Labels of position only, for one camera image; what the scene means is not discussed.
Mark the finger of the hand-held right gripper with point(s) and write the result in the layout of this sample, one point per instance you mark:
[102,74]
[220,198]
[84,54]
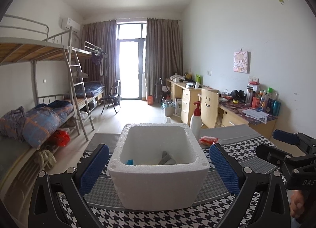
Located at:
[286,136]
[271,152]

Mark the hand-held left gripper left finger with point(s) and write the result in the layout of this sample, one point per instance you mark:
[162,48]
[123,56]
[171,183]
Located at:
[95,168]

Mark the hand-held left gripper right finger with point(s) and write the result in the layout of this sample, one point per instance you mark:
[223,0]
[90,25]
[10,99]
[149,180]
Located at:
[224,168]

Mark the small blue sponge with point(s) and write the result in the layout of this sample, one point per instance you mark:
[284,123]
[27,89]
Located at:
[129,162]

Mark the grey sock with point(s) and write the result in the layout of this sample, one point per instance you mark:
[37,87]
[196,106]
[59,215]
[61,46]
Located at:
[166,157]

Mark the white foam box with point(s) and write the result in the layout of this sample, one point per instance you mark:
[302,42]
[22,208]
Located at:
[158,188]

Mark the person's right hand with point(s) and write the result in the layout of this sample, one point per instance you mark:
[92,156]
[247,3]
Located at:
[297,204]

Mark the houndstooth tablecloth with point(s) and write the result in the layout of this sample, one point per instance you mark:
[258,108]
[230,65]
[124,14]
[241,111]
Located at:
[246,154]

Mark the red snack packet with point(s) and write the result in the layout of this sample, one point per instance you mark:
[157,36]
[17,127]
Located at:
[208,140]

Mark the group of toiletry bottles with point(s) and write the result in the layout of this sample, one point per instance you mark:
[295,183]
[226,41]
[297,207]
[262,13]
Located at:
[271,104]

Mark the printed paper leaflet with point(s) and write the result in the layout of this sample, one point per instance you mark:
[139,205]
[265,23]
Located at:
[255,114]

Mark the red plastic bag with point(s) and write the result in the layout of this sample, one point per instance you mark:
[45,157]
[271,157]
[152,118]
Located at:
[59,138]

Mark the wooden desk with patterned cover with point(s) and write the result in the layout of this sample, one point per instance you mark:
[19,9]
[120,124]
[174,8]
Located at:
[237,120]

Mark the beige cloth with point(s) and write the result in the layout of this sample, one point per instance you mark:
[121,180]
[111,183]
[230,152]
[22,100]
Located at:
[45,157]

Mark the white pump lotion bottle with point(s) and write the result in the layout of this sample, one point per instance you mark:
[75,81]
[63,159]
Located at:
[196,124]

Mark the wooden chair with smiley face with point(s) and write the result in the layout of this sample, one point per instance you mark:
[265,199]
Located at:
[209,114]

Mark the black headphones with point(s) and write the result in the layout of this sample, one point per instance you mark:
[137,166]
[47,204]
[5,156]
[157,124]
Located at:
[237,94]

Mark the small grey metal bunk bed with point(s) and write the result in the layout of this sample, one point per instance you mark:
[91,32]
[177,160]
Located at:
[86,100]

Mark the blue orange quilt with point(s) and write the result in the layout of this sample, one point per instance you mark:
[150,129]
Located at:
[42,124]

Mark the black folding chair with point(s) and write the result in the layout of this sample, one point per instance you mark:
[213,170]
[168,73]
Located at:
[112,98]

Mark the dark blue blanket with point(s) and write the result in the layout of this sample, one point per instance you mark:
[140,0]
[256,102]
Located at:
[60,104]

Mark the plain wooden desk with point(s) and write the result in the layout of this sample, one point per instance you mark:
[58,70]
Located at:
[188,102]

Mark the white carton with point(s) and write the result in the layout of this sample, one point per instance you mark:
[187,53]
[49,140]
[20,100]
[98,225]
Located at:
[178,106]

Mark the white waste bin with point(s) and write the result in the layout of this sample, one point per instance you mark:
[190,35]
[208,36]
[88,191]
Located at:
[169,110]

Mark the blue checkered bedding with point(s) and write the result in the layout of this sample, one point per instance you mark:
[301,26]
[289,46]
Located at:
[91,87]

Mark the orange box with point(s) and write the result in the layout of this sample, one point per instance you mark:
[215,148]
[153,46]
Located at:
[150,100]

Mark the green bag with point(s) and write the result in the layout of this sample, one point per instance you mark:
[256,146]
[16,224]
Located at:
[198,78]

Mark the grey purple clothing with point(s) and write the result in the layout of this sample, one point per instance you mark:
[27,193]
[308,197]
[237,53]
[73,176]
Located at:
[12,124]

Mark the dark floor bag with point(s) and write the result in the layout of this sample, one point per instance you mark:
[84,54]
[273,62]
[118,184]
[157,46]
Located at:
[160,92]

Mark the glass balcony door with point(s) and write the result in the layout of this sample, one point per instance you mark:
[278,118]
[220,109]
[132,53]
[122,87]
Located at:
[130,70]

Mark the dark hanging clothes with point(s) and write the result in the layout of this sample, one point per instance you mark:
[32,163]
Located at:
[96,58]

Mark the brown curtain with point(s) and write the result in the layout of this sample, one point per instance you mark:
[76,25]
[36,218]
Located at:
[98,35]
[163,57]

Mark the large grey metal bunk bed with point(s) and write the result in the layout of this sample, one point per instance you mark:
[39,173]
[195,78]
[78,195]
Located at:
[37,50]

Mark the white air conditioner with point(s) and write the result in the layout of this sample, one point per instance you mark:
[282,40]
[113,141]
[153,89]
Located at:
[70,23]

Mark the white wall socket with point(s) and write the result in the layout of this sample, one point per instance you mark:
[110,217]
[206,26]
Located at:
[253,78]

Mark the cartoon wall poster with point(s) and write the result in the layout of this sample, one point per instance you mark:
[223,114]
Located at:
[241,62]

